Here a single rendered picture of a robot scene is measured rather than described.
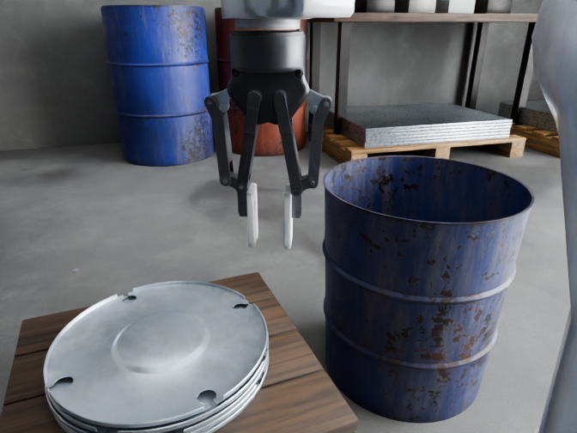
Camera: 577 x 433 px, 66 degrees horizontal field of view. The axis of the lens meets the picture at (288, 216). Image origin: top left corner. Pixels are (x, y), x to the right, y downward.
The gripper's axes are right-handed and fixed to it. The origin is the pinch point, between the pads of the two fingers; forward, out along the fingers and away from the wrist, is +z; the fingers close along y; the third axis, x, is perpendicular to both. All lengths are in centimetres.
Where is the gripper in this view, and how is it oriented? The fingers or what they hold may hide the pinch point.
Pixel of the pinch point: (270, 216)
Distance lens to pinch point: 51.8
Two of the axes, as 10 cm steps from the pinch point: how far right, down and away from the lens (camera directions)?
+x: -0.7, 4.1, -9.1
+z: 0.0, 9.1, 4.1
